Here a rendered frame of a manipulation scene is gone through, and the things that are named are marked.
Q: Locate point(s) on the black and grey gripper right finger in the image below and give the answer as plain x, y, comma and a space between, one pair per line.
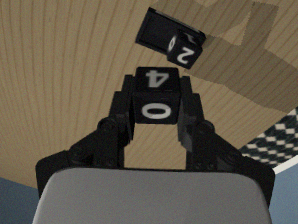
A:
206, 150

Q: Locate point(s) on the black number cube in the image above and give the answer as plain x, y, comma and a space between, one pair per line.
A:
156, 95
183, 49

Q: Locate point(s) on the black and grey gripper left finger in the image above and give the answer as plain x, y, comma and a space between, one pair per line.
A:
101, 147

